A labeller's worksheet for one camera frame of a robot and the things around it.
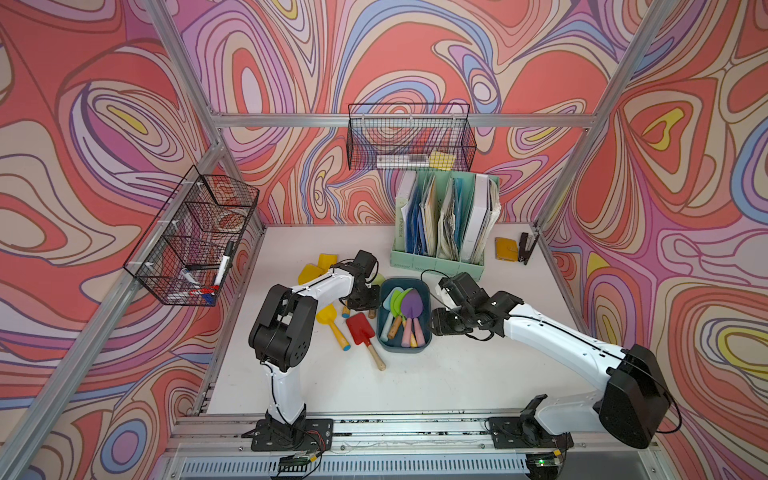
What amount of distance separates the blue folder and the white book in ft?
0.47

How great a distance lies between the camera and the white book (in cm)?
92

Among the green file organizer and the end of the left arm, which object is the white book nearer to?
the green file organizer

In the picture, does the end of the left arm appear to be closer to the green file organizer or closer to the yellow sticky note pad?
the green file organizer

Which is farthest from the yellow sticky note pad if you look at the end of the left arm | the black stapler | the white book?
the end of the left arm

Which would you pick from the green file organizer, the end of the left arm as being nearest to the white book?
the green file organizer

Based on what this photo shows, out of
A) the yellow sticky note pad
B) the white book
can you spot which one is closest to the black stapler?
the yellow sticky note pad

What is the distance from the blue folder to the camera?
951 millimetres

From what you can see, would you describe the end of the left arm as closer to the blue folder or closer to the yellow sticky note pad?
the blue folder

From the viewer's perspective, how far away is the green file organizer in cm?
94

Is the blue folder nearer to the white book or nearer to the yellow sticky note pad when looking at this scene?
the white book
